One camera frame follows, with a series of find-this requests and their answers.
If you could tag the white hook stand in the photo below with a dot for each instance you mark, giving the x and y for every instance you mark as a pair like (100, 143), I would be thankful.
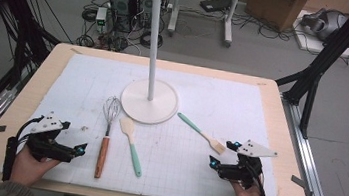
(148, 103)

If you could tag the white floor board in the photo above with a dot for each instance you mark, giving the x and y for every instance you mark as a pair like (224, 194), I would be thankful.
(316, 46)

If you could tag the person's left hand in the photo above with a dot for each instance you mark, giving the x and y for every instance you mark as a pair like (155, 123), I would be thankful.
(27, 170)

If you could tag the white desk leg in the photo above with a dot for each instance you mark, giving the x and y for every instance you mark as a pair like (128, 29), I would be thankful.
(231, 17)
(173, 14)

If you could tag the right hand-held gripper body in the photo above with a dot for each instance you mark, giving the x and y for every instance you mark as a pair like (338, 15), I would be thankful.
(244, 170)

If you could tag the black flat box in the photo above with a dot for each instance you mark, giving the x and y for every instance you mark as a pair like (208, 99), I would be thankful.
(214, 4)

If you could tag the small white electronic box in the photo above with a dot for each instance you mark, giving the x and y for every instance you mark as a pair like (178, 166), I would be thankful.
(101, 15)

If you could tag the grey device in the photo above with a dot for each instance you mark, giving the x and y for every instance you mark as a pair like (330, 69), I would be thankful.
(326, 24)

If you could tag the large cardboard box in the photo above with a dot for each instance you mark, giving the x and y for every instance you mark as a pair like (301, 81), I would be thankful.
(274, 9)

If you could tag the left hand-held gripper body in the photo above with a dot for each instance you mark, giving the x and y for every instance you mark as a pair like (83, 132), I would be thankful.
(44, 144)

